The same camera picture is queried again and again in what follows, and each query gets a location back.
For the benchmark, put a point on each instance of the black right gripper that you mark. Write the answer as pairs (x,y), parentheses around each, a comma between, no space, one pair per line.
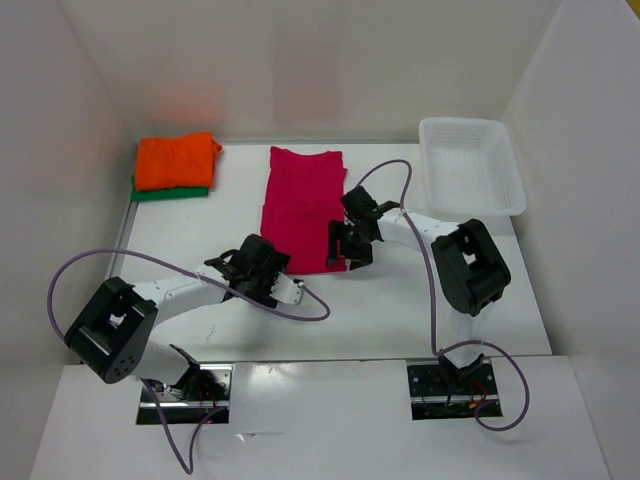
(336,231)

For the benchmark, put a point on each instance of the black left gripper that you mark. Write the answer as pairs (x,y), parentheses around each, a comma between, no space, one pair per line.
(275,262)

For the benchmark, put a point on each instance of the pink t-shirt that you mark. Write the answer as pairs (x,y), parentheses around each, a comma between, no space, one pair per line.
(302,196)

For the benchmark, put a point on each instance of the green t-shirt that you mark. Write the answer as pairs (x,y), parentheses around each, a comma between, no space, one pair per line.
(177,193)

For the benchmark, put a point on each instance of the orange t-shirt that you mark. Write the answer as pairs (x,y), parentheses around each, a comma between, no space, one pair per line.
(181,162)

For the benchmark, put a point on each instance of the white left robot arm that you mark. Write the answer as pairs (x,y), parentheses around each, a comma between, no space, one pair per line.
(112,334)

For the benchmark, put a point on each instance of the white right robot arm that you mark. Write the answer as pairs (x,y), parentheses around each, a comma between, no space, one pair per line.
(463,262)

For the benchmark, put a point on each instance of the white plastic basket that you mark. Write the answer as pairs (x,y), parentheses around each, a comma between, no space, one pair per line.
(470,167)

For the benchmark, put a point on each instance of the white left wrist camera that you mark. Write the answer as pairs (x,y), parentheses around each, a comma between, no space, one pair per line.
(286,290)

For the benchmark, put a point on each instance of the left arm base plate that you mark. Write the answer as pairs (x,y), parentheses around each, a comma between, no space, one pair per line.
(208,400)

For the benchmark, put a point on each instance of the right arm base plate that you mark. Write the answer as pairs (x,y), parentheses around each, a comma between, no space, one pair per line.
(438,393)

